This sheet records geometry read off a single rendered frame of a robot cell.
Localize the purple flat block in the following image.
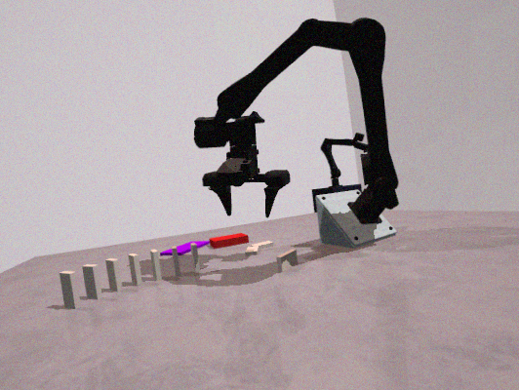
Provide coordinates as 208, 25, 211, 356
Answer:
160, 241, 210, 255

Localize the red rectangular block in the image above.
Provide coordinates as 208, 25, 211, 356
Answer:
209, 233, 249, 249

